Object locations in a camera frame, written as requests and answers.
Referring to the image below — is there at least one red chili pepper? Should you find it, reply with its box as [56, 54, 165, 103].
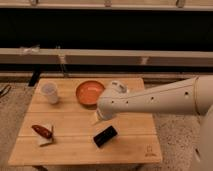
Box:
[31, 125, 52, 139]

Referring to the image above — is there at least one black cable on floor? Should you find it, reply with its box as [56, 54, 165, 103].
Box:
[0, 84, 12, 99]

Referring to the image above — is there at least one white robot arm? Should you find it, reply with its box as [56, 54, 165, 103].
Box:
[96, 75, 213, 171]

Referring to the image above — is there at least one clear plastic cup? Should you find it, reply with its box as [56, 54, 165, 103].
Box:
[40, 82, 59, 104]

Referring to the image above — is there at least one white napkin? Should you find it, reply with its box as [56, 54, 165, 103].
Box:
[37, 124, 54, 147]

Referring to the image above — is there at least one orange bowl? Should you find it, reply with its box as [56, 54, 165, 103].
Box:
[76, 80, 105, 106]

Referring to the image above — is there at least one wooden table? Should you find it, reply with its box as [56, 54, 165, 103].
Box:
[8, 78, 162, 166]

